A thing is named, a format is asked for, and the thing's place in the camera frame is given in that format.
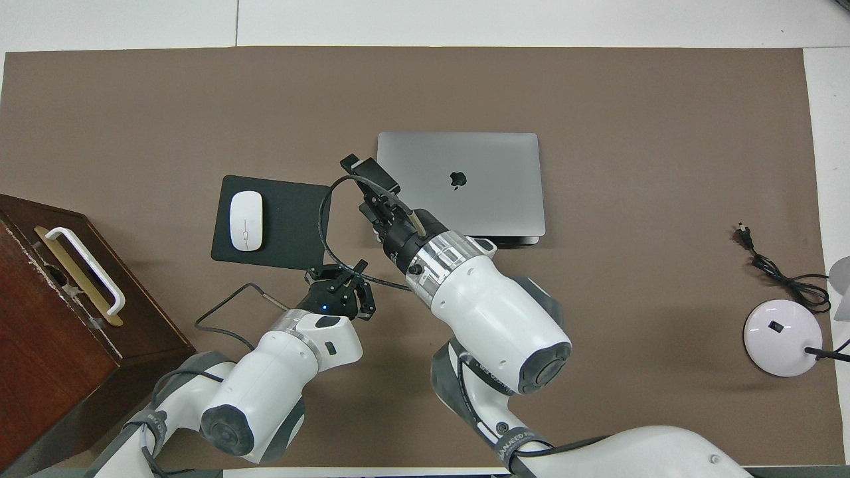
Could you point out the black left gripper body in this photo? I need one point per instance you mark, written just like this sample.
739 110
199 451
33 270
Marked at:
329 302

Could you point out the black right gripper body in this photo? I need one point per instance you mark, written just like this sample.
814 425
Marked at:
408 239

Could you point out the grey apple laptop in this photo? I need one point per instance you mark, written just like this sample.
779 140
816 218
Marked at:
485 179

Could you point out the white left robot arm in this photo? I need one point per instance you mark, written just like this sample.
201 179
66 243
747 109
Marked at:
279 372

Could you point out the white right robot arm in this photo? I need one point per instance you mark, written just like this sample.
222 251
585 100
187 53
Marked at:
491 312

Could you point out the black mouse pad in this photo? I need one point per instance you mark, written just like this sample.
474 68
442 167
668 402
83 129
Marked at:
292 219

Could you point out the white computer mouse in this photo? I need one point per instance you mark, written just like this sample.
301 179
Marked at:
246 220

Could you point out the brown table mat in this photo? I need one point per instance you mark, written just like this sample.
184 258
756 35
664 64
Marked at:
664 166

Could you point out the dark brown wooden box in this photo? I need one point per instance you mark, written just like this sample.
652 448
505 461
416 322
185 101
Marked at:
53 358

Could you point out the white desk lamp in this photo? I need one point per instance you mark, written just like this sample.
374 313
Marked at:
783 335

